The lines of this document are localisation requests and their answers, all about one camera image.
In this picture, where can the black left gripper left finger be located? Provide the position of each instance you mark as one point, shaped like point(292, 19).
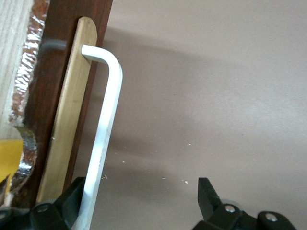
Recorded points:
point(55, 215)

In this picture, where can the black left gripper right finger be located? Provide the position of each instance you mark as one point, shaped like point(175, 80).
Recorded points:
point(227, 218)

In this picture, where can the yellow block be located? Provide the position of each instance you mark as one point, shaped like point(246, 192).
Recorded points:
point(8, 158)

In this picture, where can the light wooden drawer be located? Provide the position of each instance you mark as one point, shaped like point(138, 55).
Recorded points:
point(48, 95)

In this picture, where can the light wooden backing plate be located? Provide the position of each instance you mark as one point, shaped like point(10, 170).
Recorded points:
point(69, 107)

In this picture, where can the brown table mat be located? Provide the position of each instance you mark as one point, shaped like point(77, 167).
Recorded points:
point(216, 95)

